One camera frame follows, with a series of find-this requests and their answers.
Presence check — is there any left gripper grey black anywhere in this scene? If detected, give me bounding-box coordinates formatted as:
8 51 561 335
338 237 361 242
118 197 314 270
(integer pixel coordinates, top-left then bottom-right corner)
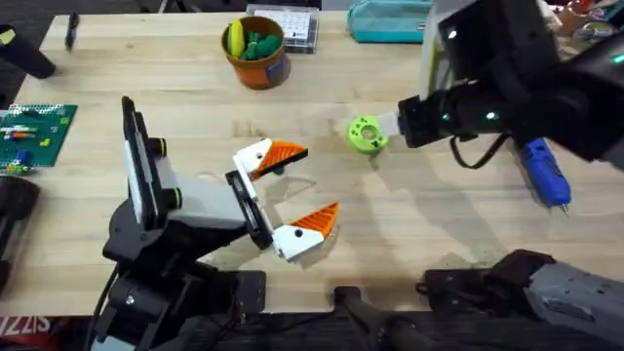
101 137 341 274

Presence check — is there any blue electric screwdriver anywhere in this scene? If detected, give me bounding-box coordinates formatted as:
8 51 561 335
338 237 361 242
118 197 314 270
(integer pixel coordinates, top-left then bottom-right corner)
516 137 572 218

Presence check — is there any green disc with holes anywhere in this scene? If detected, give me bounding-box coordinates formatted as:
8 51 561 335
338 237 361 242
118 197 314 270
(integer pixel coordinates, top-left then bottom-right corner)
347 115 390 156

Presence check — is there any right wrist upright black plate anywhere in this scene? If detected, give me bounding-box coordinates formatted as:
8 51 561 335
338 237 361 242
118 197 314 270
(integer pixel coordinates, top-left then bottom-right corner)
417 0 560 101

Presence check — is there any wrist upright black plate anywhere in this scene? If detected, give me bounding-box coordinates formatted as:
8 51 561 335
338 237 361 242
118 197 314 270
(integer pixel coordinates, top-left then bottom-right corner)
120 96 170 231
417 0 560 101

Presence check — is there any teal zip case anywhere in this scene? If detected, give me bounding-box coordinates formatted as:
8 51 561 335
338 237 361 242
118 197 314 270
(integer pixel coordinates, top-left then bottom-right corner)
346 0 434 44

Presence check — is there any orange tub with toys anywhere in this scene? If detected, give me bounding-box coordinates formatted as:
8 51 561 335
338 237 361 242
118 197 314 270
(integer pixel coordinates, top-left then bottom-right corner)
220 16 293 91

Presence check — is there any clear plastic box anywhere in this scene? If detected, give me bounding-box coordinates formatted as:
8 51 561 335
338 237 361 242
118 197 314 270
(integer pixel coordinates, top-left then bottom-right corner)
245 3 321 55

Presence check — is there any black metal strut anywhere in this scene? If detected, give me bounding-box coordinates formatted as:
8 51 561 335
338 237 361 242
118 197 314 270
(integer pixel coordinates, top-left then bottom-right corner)
333 285 425 351

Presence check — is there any left wrist upright black plate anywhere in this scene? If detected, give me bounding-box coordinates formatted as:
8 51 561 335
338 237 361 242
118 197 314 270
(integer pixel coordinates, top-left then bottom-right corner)
120 96 170 231

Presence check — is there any heap of coloured items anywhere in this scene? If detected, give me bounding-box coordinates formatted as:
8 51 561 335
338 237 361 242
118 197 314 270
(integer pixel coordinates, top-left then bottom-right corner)
555 0 624 50

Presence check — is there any green board with blocks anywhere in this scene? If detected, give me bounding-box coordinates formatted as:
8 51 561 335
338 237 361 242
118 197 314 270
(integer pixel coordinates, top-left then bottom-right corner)
0 102 79 176

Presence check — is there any black pen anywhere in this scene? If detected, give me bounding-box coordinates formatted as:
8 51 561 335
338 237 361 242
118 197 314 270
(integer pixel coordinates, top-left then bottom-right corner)
64 12 81 53

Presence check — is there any black device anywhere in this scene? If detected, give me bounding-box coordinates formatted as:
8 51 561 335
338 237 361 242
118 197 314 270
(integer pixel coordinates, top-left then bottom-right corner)
0 175 41 293

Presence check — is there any black cylinder with yellow label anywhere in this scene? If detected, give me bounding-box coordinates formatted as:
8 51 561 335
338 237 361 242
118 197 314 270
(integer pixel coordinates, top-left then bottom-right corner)
0 23 58 80

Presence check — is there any red printed box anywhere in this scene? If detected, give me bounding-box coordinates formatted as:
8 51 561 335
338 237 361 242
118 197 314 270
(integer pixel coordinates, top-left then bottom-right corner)
0 315 67 351

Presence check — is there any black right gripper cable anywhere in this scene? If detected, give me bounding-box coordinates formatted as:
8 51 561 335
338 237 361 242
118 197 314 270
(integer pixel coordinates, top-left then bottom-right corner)
448 132 509 172

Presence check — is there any black rail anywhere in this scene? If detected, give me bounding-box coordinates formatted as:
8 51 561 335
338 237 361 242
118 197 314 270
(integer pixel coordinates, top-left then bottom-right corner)
165 310 624 351

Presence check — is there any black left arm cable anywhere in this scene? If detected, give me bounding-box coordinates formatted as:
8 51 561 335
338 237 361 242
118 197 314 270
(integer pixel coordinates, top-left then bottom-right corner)
87 265 121 351

